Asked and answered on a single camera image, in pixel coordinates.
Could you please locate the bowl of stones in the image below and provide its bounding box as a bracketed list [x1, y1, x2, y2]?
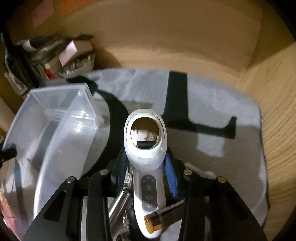
[59, 52, 95, 79]

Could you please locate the silver metal cylinder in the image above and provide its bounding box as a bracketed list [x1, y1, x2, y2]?
[108, 190, 131, 227]

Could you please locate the clear plastic storage bin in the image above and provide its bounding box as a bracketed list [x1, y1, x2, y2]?
[1, 83, 103, 240]

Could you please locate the black gold lighter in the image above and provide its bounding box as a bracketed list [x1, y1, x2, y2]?
[144, 199, 185, 233]

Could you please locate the white handheld massager device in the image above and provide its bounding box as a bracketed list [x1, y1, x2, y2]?
[123, 108, 167, 239]

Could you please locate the stack of papers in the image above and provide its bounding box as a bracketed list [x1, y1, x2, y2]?
[17, 36, 70, 66]

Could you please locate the grey patterned mat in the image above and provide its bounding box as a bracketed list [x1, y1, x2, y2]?
[46, 67, 270, 227]

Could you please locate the white paper card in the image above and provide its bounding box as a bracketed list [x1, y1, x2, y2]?
[58, 39, 93, 67]

